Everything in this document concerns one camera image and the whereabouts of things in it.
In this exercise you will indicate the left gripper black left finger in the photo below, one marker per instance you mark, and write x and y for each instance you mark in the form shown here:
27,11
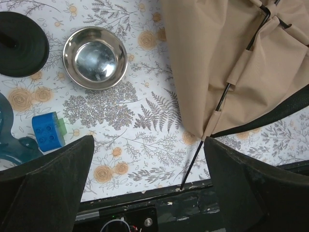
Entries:
44,195

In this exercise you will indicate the blue toy brick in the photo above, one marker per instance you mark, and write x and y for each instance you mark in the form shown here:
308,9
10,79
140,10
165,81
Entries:
49,131

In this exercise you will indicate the stainless steel pet bowl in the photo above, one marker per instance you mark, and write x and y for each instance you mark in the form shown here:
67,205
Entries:
94,58

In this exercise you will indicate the beige fabric pet tent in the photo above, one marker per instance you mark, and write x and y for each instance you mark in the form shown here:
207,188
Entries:
237,64

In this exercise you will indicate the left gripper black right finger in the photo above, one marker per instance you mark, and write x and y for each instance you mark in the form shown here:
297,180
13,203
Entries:
254,196

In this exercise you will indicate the floral patterned table mat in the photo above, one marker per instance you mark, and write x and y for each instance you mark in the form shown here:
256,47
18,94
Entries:
140,143

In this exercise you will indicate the black round stand base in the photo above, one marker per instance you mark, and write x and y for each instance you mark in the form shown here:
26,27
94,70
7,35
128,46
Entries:
24,47

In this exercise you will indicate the black table front frame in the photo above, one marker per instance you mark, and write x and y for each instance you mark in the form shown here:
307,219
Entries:
194,210

